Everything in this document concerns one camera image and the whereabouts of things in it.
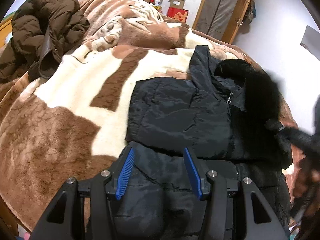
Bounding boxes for cardboard box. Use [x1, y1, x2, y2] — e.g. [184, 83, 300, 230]
[169, 0, 185, 9]

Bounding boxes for black puffer jacket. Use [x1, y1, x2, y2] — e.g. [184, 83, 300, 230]
[112, 46, 292, 239]

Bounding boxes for person's right hand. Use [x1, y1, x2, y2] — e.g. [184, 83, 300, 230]
[293, 157, 319, 217]

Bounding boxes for brown puffer jacket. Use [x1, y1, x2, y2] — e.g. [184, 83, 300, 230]
[1, 0, 89, 83]

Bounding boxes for grey wall panel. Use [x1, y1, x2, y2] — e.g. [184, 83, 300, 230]
[300, 25, 320, 60]

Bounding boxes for brown and cream plush blanket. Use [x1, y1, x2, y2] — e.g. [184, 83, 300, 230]
[0, 0, 301, 233]

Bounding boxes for wooden door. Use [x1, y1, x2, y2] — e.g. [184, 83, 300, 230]
[193, 0, 251, 44]

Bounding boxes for red gift box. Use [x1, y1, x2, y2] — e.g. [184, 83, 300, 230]
[167, 7, 189, 23]

